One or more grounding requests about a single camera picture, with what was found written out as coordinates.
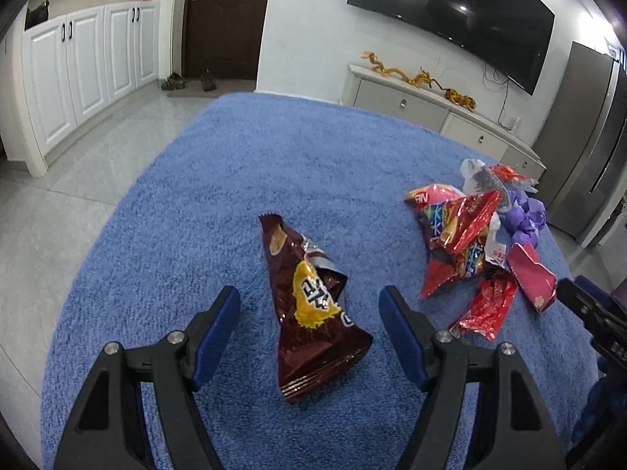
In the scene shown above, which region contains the blue fluffy blanket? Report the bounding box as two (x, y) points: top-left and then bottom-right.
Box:
(40, 92), (599, 470)

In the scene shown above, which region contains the grey television cabinet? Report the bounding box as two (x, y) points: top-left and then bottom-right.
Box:
(341, 63), (547, 182)

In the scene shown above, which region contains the brown chip bag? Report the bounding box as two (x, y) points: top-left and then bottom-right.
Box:
(259, 212), (374, 405)

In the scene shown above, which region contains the pink snack bag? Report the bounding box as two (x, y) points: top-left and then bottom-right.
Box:
(404, 183), (465, 221)

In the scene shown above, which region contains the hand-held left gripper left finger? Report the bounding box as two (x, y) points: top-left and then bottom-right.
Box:
(54, 285), (241, 470)

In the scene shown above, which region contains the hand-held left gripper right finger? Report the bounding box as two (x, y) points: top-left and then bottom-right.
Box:
(379, 284), (569, 470)

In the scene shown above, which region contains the red foil chip bag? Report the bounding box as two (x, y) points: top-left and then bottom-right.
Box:
(418, 191), (504, 300)

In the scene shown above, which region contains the dark brown door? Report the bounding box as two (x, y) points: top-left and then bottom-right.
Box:
(181, 0), (276, 82)

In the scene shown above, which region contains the grey steel refrigerator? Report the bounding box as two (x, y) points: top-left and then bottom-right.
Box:
(531, 41), (627, 249)

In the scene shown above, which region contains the purple crumpled wrapper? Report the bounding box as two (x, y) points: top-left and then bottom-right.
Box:
(498, 180), (548, 246)

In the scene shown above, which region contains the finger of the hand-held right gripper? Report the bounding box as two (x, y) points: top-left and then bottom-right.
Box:
(574, 275), (627, 319)
(557, 278), (619, 338)

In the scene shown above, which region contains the television cable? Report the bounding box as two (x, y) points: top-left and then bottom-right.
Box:
(482, 63), (513, 128)

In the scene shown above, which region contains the white storage cabinet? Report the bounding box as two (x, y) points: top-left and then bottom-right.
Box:
(22, 0), (172, 180)

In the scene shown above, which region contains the dark bag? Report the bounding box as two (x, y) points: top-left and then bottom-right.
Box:
(24, 1), (51, 31)

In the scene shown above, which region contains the black wall television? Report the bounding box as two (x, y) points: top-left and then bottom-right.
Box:
(347, 0), (556, 96)

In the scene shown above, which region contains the magenta packet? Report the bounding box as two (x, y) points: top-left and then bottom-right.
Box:
(504, 243), (558, 313)

